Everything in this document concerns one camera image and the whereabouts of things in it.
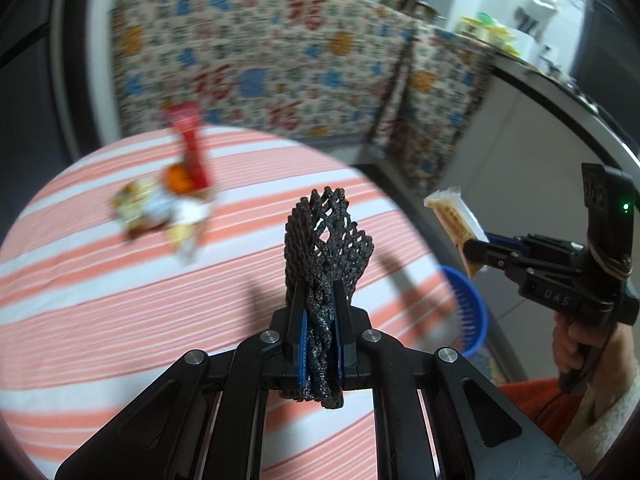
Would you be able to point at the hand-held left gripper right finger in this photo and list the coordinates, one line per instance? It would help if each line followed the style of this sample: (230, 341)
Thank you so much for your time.
(339, 350)

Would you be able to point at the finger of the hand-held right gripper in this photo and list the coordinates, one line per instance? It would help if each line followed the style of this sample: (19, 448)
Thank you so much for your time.
(485, 252)
(507, 241)

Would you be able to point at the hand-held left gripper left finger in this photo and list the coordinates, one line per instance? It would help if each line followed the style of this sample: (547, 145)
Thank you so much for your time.
(301, 350)

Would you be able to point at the yellow snack packet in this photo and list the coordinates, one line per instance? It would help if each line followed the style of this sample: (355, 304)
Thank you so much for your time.
(452, 215)

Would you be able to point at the blue plastic basket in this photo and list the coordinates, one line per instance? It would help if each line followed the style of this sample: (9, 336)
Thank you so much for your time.
(470, 310)

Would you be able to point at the black foam net sleeve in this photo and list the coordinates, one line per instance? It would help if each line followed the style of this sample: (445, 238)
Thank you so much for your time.
(325, 240)

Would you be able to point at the person's right forearm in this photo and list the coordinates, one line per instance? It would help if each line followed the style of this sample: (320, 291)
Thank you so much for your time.
(610, 410)

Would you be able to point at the person's right hand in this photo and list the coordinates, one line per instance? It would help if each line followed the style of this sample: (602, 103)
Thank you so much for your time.
(565, 345)

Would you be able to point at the orange garment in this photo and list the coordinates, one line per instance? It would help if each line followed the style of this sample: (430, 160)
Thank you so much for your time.
(540, 405)

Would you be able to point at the black countertop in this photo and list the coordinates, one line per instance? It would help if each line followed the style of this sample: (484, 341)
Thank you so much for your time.
(565, 85)

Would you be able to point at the white flower print packet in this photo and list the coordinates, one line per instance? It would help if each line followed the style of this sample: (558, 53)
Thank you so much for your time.
(190, 220)

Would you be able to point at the orange and white snack packet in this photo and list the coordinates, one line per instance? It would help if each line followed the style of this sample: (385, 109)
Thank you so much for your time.
(180, 180)

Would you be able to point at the yellow and green containers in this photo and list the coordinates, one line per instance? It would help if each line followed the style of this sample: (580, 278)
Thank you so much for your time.
(487, 32)

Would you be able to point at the tall red snack packet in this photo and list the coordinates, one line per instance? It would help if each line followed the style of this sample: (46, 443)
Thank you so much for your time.
(187, 130)

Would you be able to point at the steel pot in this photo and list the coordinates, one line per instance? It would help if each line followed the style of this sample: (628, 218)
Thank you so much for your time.
(410, 6)

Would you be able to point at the printed blanket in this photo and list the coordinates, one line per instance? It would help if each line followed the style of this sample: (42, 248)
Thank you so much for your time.
(275, 60)

